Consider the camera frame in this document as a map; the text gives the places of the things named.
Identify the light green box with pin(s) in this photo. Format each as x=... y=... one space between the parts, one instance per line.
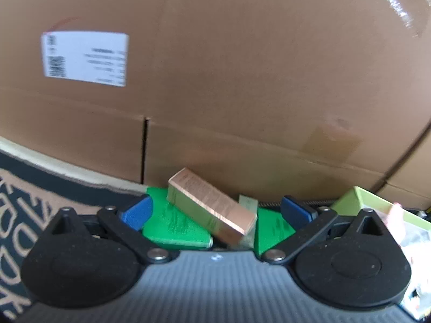
x=353 y=202

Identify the flat green box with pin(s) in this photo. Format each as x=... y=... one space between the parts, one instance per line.
x=175 y=228
x=272 y=228

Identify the black letter-patterned cloth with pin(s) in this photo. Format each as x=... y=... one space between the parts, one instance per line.
x=23 y=195

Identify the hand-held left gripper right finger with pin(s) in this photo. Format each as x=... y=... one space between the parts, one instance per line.
x=296 y=212

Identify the small pale green box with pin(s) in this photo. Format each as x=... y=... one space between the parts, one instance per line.
x=248 y=203

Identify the large brown cardboard box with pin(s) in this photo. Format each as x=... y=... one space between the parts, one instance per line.
x=235 y=74

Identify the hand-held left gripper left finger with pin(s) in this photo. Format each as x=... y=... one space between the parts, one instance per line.
x=136 y=213

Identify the rose gold box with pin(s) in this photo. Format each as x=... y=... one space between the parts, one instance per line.
x=212 y=205

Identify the white shipping label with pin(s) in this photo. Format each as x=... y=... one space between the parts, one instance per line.
x=84 y=59

